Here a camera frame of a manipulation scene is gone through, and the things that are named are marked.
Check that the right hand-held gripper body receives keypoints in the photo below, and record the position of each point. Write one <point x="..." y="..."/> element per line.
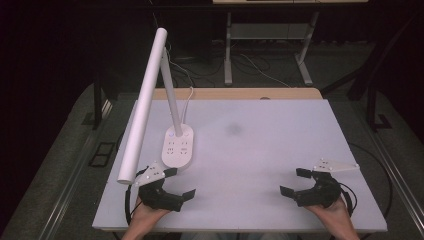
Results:
<point x="321" y="195"/>

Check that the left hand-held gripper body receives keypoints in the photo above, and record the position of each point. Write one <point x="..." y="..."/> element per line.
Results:
<point x="156" y="196"/>

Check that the white desk lamp with socket base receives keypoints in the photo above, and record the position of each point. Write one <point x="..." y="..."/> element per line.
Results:
<point x="146" y="93"/>

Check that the person's left hand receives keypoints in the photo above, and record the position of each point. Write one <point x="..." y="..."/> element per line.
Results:
<point x="145" y="216"/>

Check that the person's right hand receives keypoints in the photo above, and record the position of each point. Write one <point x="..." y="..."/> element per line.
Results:
<point x="335" y="216"/>

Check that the black metal stand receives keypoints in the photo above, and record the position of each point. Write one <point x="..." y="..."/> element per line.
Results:
<point x="97" y="103"/>
<point x="371" y="106"/>

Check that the black floor frame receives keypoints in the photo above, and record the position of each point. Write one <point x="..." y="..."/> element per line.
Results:
<point x="101" y="163"/>

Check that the aluminium floor rail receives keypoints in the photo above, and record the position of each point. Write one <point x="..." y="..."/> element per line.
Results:
<point x="396" y="180"/>
<point x="71" y="186"/>

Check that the grey metal desk frame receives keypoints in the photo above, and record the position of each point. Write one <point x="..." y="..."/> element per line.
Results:
<point x="228" y="50"/>

